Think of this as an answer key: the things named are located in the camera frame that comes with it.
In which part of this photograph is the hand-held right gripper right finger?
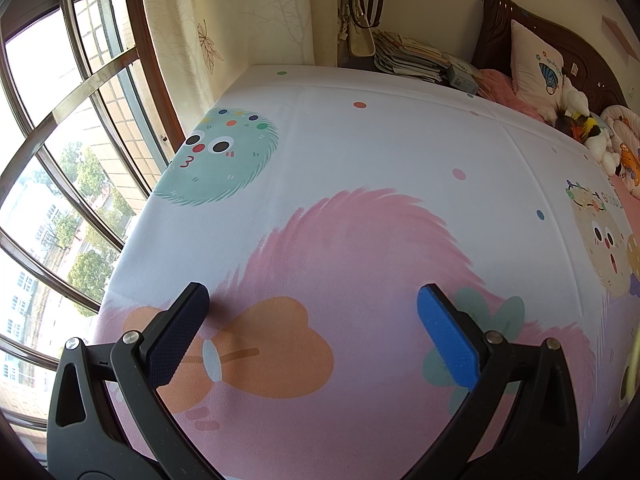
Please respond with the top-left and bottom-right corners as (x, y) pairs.
(405, 283), (581, 480)

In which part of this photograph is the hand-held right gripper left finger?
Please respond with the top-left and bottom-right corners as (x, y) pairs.
(46, 281), (226, 480)

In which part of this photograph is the cartoon monster printed tablecloth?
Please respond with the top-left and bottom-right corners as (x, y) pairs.
(97, 63), (640, 480)

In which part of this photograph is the window with metal grille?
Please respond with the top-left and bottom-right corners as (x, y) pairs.
(0, 0), (186, 441)

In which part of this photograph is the brown fuzzy toy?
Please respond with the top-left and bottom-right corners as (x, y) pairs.
(552, 110), (593, 141)

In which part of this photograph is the pink bed sheet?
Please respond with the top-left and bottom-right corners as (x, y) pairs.
(472, 67), (640, 191)

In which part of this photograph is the white bee plush toy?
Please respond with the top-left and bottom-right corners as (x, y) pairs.
(557, 77), (608, 141)

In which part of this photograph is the stack of books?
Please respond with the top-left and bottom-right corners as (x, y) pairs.
(372, 29), (453, 83)

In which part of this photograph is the white cartoon pillow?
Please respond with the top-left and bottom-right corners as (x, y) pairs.
(510, 19), (566, 108)

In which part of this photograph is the cream floral curtain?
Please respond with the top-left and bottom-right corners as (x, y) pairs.
(135, 0), (316, 126)

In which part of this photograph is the cream handbag with brown straps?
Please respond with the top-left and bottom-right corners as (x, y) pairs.
(336, 0), (388, 58)

